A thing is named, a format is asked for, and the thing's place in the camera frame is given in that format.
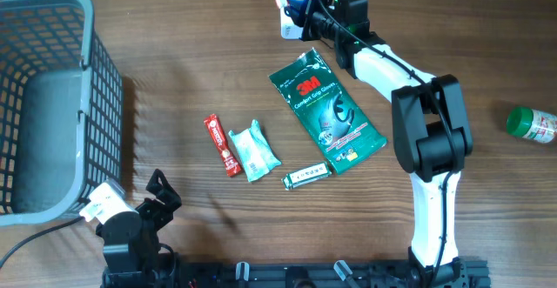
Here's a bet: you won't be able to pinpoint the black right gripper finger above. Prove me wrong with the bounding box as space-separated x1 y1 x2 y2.
286 0 311 12
283 9 305 29

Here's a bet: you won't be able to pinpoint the red Nescafe sachet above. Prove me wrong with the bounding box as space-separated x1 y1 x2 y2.
204 114 242 177

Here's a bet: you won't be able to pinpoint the mint wet wipes packet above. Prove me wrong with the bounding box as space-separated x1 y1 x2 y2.
228 119 281 183

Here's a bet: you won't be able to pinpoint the green 3M gloves packet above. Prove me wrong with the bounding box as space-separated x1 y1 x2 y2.
269 49 387 175

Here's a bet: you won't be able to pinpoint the dark green snack bar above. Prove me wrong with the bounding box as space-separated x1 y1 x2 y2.
282 162 332 191

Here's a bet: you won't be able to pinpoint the green lid jar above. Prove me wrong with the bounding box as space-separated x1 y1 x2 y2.
506 107 556 144

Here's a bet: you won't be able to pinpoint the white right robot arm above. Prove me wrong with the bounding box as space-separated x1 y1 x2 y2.
271 0 473 287

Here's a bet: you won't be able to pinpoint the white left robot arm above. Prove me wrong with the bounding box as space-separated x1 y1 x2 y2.
96 169 182 288

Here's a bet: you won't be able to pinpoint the white barcode scanner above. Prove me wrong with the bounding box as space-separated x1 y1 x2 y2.
278 0 317 41

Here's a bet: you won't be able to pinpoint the grey plastic basket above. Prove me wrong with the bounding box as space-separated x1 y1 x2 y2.
1 0 124 226

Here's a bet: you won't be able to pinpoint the black left camera cable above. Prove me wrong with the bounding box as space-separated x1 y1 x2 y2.
0 216 84 270

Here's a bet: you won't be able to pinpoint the black camera cable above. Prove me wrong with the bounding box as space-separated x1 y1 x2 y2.
0 216 84 270
313 0 456 276

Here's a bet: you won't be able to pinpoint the black right camera cable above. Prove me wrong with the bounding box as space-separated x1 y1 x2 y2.
313 0 456 276

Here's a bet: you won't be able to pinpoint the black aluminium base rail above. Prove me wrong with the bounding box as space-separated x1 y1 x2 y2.
101 260 491 288

